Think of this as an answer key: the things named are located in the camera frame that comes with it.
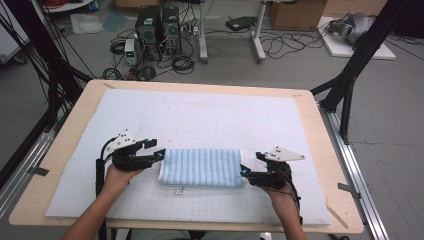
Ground grey tape piece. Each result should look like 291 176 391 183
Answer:
27 166 50 177
337 182 362 200

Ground small white power supply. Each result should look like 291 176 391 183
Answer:
123 38 138 66

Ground grey headset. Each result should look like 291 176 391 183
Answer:
327 12 376 46

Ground black computer tower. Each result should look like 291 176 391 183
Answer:
161 6 183 56
134 5 163 62

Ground blue white striped towel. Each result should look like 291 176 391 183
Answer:
157 147 246 189

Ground white board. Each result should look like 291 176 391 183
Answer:
316 16 397 61

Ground coiled black cable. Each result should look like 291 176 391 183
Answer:
137 65 157 81
109 39 126 56
171 54 196 76

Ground white table leg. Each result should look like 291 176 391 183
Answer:
251 0 267 63
197 0 209 64

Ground black metal frame stand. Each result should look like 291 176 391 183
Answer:
309 0 415 145
2 0 94 132

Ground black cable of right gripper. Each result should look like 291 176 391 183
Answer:
275 165 305 227

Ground white gridded mat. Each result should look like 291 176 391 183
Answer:
44 88 332 226

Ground person's right hand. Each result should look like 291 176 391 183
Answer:
262 184 297 208

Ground person's left hand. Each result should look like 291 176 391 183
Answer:
105 164 145 195

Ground black flat device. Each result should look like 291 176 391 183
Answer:
225 15 258 32

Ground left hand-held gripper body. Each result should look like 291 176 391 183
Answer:
105 129 148 173

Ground aluminium rail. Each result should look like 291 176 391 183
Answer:
0 128 57 219
319 105 390 240

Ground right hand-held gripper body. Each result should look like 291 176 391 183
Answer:
247 145 306 190

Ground brown cardboard box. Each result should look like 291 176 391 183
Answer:
268 0 328 32

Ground clear plastic bag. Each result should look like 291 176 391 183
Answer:
70 13 105 35

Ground loose black floor cables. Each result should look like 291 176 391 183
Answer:
259 29 326 61

